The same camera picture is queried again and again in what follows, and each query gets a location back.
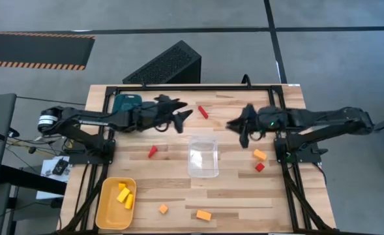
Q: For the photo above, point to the white paper sheet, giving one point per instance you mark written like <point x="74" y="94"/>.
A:
<point x="46" y="192"/>

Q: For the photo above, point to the clear plastic bin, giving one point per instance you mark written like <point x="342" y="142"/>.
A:
<point x="203" y="173"/>

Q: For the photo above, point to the dark grey desk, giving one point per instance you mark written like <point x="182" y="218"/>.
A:
<point x="1" y="137"/>

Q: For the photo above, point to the small yellow square block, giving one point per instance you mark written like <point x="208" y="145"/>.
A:
<point x="122" y="186"/>

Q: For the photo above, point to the black perforated box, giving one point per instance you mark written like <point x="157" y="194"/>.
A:
<point x="165" y="63"/>

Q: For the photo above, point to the black metal beam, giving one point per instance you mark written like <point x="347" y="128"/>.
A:
<point x="32" y="180"/>

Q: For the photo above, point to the long yellow block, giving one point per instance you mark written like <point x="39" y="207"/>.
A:
<point x="129" y="202"/>
<point x="123" y="194"/>

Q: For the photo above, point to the black aluminium table frame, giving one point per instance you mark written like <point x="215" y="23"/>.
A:
<point x="195" y="87"/>

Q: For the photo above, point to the small orange cube block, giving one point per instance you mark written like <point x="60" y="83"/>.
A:
<point x="163" y="209"/>

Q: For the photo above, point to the black hazard-striped floor mat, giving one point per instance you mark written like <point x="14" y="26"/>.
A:
<point x="32" y="49"/>

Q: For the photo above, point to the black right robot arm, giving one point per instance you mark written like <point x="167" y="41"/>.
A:
<point x="325" y="119"/>

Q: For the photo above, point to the yellow plastic bin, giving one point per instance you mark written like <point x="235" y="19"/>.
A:
<point x="111" y="212"/>

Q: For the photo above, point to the orange rectangular block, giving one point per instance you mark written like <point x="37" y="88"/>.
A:
<point x="203" y="215"/>
<point x="259" y="154"/>

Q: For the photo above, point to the red cube block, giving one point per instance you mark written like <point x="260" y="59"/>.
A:
<point x="259" y="167"/>

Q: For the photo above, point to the teal plastic bin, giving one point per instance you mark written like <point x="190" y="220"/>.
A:
<point x="126" y="102"/>

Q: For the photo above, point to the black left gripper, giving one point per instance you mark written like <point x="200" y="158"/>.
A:
<point x="152" y="115"/>

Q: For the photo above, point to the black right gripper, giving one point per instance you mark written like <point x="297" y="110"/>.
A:
<point x="271" y="119"/>

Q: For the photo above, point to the red wedge block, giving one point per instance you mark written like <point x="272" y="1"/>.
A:
<point x="152" y="152"/>

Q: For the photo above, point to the long red block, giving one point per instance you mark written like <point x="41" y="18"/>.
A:
<point x="203" y="112"/>

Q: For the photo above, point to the small black device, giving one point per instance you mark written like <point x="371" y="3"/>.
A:
<point x="60" y="166"/>

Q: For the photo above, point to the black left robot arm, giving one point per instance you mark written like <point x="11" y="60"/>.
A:
<point x="81" y="117"/>

